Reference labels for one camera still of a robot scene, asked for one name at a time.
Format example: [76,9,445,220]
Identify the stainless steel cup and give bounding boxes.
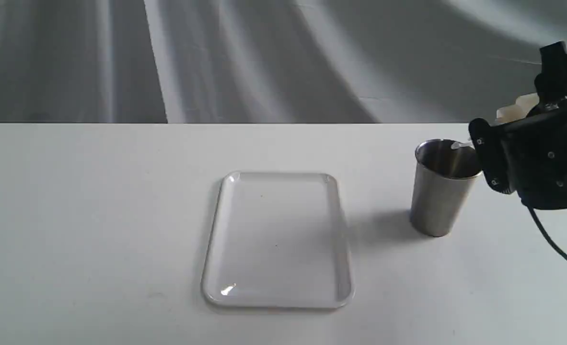
[409,139,481,238]

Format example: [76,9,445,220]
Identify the grey fabric backdrop curtain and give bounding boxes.
[0,0,567,124]

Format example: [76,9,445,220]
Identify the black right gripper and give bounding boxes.
[469,41,567,210]

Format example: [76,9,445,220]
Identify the white plastic tray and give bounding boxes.
[200,171,355,311]

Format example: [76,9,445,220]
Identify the clear plastic squeeze bottle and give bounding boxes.
[450,93,540,150]

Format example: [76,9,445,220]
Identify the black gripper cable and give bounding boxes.
[525,204,567,274]

